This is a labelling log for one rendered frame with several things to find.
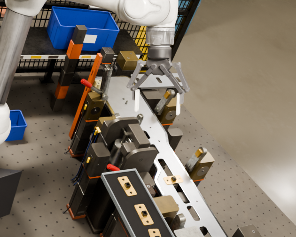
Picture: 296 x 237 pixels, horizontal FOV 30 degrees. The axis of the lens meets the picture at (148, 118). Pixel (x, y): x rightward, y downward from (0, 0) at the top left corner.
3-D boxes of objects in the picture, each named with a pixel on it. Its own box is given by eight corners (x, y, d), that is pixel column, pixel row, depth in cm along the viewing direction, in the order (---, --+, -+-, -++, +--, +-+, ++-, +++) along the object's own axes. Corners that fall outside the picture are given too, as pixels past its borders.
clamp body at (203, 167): (190, 211, 256) (221, 161, 235) (169, 216, 249) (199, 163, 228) (183, 201, 260) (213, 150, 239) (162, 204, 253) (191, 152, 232)
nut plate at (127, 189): (136, 194, 186) (138, 192, 186) (127, 196, 184) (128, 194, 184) (126, 176, 191) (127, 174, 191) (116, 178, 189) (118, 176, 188)
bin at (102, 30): (112, 52, 272) (120, 30, 264) (53, 49, 256) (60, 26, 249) (102, 33, 282) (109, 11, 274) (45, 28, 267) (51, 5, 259)
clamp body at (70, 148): (85, 157, 259) (107, 101, 237) (66, 159, 253) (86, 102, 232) (80, 147, 263) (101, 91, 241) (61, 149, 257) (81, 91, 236)
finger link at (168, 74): (160, 66, 175) (164, 63, 174) (182, 93, 175) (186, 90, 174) (158, 67, 171) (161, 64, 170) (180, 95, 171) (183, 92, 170)
